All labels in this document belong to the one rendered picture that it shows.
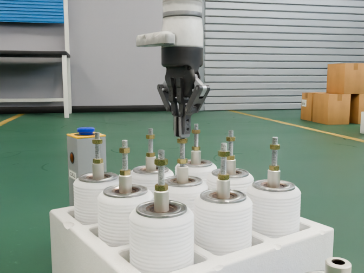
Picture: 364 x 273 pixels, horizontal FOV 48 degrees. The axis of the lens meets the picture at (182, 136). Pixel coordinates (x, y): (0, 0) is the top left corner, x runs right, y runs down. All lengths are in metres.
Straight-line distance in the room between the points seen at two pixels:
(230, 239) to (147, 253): 0.14
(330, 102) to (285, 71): 2.03
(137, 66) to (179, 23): 4.94
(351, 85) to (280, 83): 1.96
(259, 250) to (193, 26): 0.38
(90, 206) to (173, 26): 0.36
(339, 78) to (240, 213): 3.77
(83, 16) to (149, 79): 1.20
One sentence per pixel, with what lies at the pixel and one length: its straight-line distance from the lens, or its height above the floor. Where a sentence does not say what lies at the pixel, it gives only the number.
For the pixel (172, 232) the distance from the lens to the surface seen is 0.57.
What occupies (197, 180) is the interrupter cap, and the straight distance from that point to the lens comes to 0.76.
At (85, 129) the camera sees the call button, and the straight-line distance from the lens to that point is 0.95.
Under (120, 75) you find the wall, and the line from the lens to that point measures 5.62.
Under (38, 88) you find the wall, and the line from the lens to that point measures 5.66.
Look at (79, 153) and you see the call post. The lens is 0.93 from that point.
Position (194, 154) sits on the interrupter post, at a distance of 0.91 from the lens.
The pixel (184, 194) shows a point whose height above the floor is 0.24.
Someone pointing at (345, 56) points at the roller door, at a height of 0.79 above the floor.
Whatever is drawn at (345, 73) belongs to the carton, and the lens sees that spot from 4.28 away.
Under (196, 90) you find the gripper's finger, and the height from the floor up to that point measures 0.42.
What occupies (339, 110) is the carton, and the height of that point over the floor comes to 0.14.
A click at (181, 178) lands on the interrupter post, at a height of 0.26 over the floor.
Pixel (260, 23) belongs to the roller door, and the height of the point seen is 1.23.
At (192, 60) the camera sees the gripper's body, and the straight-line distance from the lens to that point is 0.71.
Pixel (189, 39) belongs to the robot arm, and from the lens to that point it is 0.71.
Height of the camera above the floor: 0.44
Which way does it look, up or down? 8 degrees down
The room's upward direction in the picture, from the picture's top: straight up
